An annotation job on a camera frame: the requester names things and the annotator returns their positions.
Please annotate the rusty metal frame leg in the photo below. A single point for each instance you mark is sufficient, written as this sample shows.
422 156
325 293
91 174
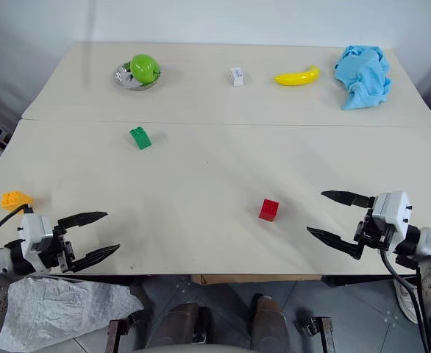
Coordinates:
114 334
324 332

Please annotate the red toy brick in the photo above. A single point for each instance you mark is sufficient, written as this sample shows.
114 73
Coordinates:
268 209

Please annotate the silver metal plate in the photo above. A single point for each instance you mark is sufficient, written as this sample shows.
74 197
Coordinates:
127 79

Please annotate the orange toy brick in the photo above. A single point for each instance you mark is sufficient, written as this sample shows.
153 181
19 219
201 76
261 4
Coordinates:
15 200

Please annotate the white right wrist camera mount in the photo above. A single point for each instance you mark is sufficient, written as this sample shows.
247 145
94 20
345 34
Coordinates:
394 211

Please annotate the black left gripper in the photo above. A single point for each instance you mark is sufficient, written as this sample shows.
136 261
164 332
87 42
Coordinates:
55 250

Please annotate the green apple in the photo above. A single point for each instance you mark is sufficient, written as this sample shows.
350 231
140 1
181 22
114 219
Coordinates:
144 68

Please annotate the light blue cloth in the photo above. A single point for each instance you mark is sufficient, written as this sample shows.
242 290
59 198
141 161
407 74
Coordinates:
362 77

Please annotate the dark rounded robot foot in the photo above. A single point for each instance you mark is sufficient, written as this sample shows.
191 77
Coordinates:
178 323
268 323

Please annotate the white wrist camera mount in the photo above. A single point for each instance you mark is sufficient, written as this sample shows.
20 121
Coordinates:
394 211
35 231

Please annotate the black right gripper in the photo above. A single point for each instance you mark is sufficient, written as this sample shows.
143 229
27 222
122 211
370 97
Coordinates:
370 231

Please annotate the crumpled white plastic sheet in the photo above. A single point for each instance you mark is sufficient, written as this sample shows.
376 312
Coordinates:
53 309

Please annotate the yellow banana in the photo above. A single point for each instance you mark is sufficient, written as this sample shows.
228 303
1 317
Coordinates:
296 77

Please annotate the white sneaker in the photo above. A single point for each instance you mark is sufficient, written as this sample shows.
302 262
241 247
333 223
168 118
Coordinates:
406 299

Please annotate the small white box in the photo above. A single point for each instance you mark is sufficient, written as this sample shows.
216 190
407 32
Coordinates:
236 76

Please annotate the green toy brick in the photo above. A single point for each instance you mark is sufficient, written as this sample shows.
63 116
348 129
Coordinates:
140 137

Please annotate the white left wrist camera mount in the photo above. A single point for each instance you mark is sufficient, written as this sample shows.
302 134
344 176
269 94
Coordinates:
35 231

